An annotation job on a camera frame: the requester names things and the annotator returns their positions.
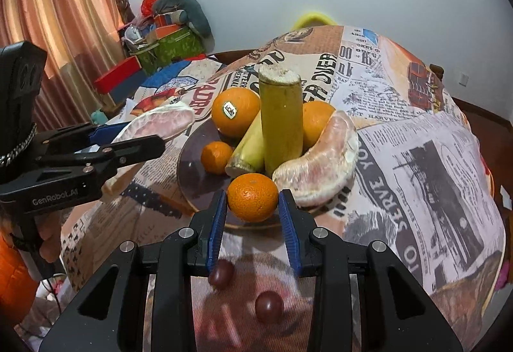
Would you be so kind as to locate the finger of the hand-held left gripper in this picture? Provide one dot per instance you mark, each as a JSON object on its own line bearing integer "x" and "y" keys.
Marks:
{"x": 100, "y": 133}
{"x": 136, "y": 149}

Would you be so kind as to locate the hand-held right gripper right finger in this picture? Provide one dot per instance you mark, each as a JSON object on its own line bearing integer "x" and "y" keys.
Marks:
{"x": 290, "y": 231}

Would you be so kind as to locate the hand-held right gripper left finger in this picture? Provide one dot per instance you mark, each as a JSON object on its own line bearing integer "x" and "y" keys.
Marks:
{"x": 216, "y": 231}

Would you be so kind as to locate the peeled pomelo segment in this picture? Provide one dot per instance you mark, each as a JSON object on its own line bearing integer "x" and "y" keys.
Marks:
{"x": 160, "y": 123}
{"x": 320, "y": 171}

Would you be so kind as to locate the small tangerine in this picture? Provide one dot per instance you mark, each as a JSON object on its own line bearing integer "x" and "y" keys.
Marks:
{"x": 252, "y": 197}
{"x": 216, "y": 158}

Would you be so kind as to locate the purple plate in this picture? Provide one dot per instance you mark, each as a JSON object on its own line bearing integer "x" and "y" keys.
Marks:
{"x": 192, "y": 175}

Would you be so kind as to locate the yellow sugarcane piece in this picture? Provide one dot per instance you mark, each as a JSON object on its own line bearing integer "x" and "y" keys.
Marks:
{"x": 249, "y": 151}

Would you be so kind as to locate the thick green sugarcane piece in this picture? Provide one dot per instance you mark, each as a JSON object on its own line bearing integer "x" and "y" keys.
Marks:
{"x": 280, "y": 127}

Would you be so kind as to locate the large orange with sticker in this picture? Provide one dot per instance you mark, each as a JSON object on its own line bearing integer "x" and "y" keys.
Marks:
{"x": 245, "y": 107}

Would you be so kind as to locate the person's left forearm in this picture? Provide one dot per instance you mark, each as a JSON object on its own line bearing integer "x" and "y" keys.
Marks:
{"x": 16, "y": 279}

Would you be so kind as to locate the person's left hand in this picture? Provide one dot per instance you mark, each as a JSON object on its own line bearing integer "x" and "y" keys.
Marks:
{"x": 52, "y": 235}

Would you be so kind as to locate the teal soft item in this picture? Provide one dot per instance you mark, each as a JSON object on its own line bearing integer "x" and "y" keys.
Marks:
{"x": 98, "y": 116}

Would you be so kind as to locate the dark red grape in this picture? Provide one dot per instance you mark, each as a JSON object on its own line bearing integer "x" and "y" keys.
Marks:
{"x": 221, "y": 273}
{"x": 269, "y": 306}

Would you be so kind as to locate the red box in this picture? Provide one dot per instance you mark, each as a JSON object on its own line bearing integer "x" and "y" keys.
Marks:
{"x": 120, "y": 75}

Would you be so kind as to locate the orange striped curtain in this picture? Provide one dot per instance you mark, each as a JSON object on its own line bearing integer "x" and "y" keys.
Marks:
{"x": 60, "y": 23}

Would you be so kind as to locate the blue patterned blanket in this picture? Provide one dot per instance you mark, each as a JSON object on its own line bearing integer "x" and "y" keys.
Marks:
{"x": 180, "y": 75}

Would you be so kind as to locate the white plastic item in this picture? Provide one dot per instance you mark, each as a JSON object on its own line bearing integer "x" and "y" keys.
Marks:
{"x": 134, "y": 35}

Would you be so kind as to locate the green patterned box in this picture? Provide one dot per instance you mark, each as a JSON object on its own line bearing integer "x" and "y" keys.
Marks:
{"x": 176, "y": 47}

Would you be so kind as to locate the orange box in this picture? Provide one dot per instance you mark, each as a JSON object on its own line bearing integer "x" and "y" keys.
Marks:
{"x": 167, "y": 32}

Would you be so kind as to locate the red plastic bag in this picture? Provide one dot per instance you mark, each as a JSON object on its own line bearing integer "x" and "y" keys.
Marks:
{"x": 149, "y": 3}

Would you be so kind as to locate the yellow chair back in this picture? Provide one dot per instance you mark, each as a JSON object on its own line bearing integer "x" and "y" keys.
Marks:
{"x": 312, "y": 17}

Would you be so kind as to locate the pink cloth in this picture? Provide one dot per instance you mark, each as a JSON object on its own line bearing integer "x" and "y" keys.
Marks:
{"x": 501, "y": 280}

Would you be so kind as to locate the white paper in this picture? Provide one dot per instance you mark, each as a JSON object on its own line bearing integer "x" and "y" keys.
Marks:
{"x": 507, "y": 197}

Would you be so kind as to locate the white wall socket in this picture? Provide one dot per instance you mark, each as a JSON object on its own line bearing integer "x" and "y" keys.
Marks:
{"x": 463, "y": 79}

